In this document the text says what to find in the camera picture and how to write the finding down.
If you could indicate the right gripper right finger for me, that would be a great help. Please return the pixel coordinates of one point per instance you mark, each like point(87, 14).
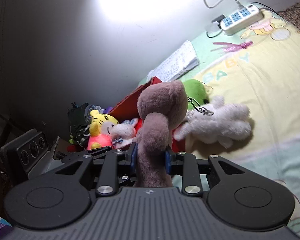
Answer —
point(185, 165)

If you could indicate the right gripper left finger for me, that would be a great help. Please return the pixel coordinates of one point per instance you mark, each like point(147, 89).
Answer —
point(115, 169)

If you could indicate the white plush bunny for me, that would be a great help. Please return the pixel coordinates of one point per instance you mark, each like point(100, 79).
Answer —
point(216, 121)

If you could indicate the brown plush bear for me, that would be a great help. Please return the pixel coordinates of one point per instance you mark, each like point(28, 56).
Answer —
point(151, 171)

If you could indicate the green plush toy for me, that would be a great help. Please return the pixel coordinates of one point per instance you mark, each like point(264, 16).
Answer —
point(196, 90)

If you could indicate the black clutter pile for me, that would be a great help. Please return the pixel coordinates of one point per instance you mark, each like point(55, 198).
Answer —
point(79, 120)

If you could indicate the pink plush bunny checkered ears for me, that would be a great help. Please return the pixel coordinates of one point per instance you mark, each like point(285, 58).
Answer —
point(123, 134)

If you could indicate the yellow tiger plush toy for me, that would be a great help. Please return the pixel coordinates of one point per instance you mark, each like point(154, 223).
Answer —
point(100, 127)

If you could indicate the red cardboard box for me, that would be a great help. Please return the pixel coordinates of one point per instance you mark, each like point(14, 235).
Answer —
point(130, 104)

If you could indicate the grey device with dials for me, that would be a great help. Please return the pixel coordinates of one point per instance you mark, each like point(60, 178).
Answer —
point(29, 156)

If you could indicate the stack of printed papers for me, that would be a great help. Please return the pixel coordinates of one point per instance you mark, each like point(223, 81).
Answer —
point(177, 64)

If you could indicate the yellow cartoon baby blanket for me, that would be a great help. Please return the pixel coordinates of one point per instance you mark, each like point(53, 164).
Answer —
point(258, 67)

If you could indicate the black charger plug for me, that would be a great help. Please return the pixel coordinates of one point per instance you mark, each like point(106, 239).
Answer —
point(217, 21)

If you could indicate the white power strip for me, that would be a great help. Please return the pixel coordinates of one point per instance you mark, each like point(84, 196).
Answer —
point(240, 19)

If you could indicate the metal keychain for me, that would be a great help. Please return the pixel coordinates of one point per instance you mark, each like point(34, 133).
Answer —
point(198, 106)

